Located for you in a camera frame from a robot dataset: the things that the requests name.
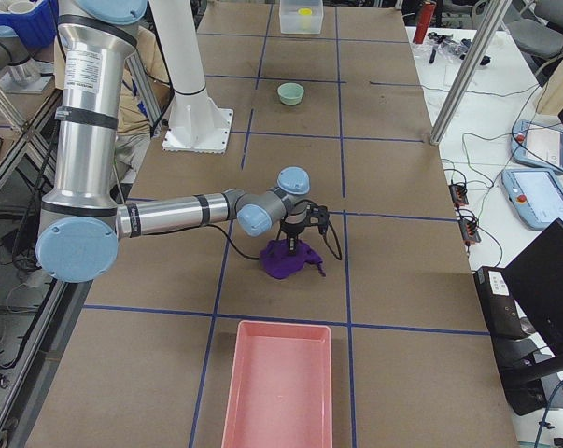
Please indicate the translucent plastic box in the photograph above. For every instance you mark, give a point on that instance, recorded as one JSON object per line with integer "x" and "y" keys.
{"x": 301, "y": 17}

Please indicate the pink plastic bin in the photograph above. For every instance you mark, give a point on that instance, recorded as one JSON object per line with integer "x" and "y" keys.
{"x": 281, "y": 387}

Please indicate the yellow plastic cup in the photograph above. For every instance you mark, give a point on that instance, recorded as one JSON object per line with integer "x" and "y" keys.
{"x": 305, "y": 12}

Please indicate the teach pendant far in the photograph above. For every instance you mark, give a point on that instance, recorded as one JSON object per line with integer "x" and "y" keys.
{"x": 537, "y": 145}

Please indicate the red cylinder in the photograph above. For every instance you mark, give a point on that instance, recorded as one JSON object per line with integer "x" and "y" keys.
{"x": 426, "y": 14}

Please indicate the mint green bowl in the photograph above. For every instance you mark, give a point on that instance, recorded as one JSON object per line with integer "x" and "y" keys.
{"x": 290, "y": 93}

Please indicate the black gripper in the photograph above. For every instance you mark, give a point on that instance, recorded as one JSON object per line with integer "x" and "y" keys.
{"x": 291, "y": 230}

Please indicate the black monitor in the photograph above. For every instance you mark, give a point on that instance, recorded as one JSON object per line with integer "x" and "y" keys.
{"x": 535, "y": 280}

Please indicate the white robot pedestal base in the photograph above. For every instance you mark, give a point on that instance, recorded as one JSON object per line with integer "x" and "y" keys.
{"x": 195, "y": 123}

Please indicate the purple cloth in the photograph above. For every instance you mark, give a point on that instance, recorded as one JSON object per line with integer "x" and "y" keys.
{"x": 278, "y": 262}

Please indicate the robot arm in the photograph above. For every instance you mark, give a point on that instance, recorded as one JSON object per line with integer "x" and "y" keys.
{"x": 80, "y": 225}

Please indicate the teach pendant near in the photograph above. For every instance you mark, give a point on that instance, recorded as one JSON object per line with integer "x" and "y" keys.
{"x": 536, "y": 195}

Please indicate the aluminium frame post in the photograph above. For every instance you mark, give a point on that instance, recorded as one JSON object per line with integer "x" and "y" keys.
{"x": 493, "y": 16}

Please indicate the teach pendant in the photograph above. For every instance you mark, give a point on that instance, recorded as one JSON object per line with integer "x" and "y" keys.
{"x": 537, "y": 145}
{"x": 536, "y": 195}

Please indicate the black box device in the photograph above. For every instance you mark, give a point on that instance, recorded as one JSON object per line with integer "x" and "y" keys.
{"x": 498, "y": 305}

